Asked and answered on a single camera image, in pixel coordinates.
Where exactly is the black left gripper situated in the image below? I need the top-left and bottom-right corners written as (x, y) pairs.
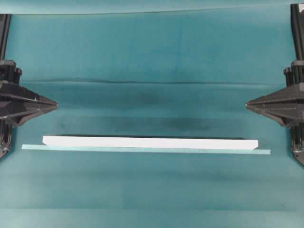
top-left (0, 84), bottom-right (58, 127)

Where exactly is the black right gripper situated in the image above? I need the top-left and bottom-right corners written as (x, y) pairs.
top-left (245, 84), bottom-right (304, 127)

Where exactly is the white wooden board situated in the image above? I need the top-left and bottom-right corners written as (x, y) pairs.
top-left (42, 136), bottom-right (259, 150)

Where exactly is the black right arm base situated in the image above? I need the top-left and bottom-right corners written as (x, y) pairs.
top-left (291, 123), bottom-right (304, 166)

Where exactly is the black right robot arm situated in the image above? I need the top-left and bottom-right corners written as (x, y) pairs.
top-left (246, 4), bottom-right (304, 128)

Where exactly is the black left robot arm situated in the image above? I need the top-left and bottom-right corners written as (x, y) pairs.
top-left (0, 14), bottom-right (58, 129)

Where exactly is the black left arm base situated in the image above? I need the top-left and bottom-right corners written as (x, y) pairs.
top-left (0, 121), bottom-right (12, 159)

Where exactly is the light teal tape strip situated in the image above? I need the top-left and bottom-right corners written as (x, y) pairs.
top-left (22, 144), bottom-right (271, 155)

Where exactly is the teal table cloth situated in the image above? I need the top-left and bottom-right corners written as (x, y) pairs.
top-left (0, 1), bottom-right (304, 228)

